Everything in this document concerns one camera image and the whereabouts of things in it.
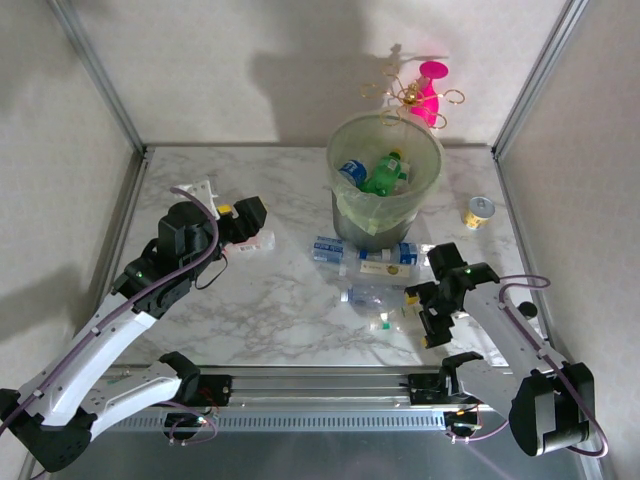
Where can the clear bottle red label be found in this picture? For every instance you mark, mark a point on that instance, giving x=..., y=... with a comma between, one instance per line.
x=257, y=245

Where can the clear bottle blue label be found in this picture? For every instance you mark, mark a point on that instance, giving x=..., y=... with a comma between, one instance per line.
x=354, y=172
x=330, y=248
x=407, y=253

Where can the clear bottle green white label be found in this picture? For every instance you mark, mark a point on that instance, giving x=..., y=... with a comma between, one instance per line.
x=385, y=320

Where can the clear bottle yellow fruit label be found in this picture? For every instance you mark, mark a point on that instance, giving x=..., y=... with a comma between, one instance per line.
x=380, y=270

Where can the crushed clear plastic bottle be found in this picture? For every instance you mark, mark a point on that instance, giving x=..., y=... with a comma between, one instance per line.
x=372, y=296

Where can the green plastic bottle yellow cap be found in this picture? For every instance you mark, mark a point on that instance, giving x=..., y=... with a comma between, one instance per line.
x=385, y=172

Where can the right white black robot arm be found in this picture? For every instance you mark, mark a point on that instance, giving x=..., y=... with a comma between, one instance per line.
x=510, y=320

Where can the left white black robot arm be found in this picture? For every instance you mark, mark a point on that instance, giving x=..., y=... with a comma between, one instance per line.
x=100, y=345

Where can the translucent bin with green liner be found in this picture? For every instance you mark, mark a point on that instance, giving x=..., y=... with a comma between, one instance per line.
x=370, y=235

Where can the small yellow tin can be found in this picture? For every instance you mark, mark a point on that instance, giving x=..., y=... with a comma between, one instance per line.
x=479, y=212

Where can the small black control board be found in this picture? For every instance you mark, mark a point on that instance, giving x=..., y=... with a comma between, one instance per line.
x=460, y=422
x=187, y=422

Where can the grey metal shelf plate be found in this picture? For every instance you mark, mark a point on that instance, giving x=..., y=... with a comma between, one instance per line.
x=320, y=455

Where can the pink plastic goblet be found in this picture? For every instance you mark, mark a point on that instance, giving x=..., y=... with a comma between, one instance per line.
x=430, y=107

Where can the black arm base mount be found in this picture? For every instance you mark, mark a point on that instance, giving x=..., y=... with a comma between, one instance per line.
x=210, y=390
x=425, y=387

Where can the aluminium mounting rail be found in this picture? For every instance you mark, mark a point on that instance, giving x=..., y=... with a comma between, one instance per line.
x=320, y=387

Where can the aluminium frame post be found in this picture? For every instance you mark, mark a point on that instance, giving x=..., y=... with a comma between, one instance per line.
x=540, y=70
x=96, y=70

